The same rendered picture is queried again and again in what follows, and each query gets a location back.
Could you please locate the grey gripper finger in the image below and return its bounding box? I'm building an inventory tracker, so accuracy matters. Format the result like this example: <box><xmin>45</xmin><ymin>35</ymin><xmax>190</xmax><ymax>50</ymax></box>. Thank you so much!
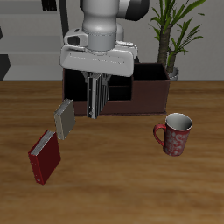
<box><xmin>80</xmin><ymin>70</ymin><xmax>90</xmax><ymax>81</ymax></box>
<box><xmin>101</xmin><ymin>73</ymin><xmax>113</xmax><ymax>86</ymax></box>

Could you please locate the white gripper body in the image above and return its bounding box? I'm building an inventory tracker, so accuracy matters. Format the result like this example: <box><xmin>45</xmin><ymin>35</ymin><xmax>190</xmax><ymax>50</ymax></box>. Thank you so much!
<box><xmin>59</xmin><ymin>40</ymin><xmax>139</xmax><ymax>79</ymax></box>

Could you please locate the dark brown desk caddy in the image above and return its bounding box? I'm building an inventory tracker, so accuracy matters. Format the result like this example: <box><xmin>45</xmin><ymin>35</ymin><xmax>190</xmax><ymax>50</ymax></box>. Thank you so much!
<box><xmin>61</xmin><ymin>61</ymin><xmax>172</xmax><ymax>117</ymax></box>

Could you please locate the red book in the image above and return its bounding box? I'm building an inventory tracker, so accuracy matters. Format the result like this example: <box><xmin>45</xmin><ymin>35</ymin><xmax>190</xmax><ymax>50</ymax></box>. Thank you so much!
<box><xmin>27</xmin><ymin>129</ymin><xmax>62</xmax><ymax>186</ymax></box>

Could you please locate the white plant pot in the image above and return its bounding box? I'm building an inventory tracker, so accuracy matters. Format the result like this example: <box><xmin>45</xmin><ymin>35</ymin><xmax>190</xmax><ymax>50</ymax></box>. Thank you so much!
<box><xmin>166</xmin><ymin>66</ymin><xmax>180</xmax><ymax>82</ymax></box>

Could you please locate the green pot plant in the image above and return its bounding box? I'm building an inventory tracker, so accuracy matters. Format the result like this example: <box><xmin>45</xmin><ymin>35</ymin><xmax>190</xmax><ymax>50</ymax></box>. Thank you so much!
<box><xmin>148</xmin><ymin>0</ymin><xmax>207</xmax><ymax>74</ymax></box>

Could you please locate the dark slanted block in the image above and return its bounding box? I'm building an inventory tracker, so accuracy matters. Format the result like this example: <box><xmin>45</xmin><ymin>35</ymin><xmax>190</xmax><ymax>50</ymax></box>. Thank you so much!
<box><xmin>0</xmin><ymin>53</ymin><xmax>11</xmax><ymax>81</ymax></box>

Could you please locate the red patterned mug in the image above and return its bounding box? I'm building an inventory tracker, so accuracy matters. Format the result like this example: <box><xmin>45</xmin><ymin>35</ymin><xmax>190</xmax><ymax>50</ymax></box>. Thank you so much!
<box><xmin>152</xmin><ymin>112</ymin><xmax>194</xmax><ymax>158</ymax></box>

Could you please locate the black upright post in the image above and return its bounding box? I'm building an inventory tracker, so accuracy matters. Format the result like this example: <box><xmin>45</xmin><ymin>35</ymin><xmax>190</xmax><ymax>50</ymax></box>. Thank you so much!
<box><xmin>58</xmin><ymin>0</ymin><xmax>70</xmax><ymax>39</ymax></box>

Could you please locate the black wall panel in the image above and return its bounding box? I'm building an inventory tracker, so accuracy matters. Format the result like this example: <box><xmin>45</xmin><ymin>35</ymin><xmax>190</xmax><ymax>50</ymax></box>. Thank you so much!
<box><xmin>41</xmin><ymin>0</ymin><xmax>59</xmax><ymax>12</ymax></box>

